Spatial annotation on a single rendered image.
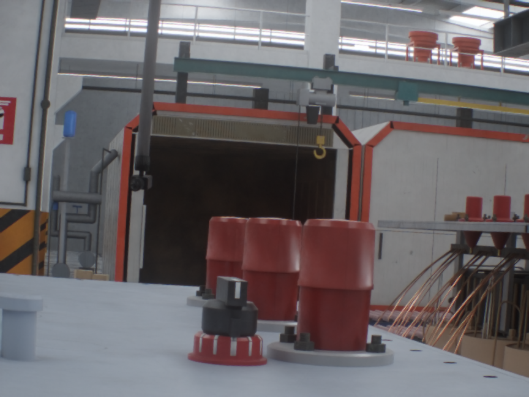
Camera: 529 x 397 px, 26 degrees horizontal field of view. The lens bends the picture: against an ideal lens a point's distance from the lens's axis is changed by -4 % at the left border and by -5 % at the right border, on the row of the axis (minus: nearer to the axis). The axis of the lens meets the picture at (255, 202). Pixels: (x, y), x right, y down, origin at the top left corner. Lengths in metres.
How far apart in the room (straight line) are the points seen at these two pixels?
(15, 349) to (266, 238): 0.53
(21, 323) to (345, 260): 0.32
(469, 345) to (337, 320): 2.96
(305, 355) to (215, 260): 0.69
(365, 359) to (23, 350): 0.32
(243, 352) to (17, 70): 10.75
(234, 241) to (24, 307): 0.82
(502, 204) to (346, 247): 2.72
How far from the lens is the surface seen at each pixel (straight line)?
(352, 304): 1.10
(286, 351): 1.09
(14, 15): 11.83
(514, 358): 3.66
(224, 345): 1.04
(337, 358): 1.08
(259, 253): 1.42
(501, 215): 3.80
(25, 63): 11.75
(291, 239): 1.43
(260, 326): 1.40
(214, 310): 1.05
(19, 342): 0.97
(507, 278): 4.10
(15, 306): 0.96
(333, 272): 1.10
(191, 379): 0.93
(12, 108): 11.70
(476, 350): 4.02
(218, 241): 1.75
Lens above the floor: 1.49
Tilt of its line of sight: 1 degrees up
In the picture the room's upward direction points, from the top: 4 degrees clockwise
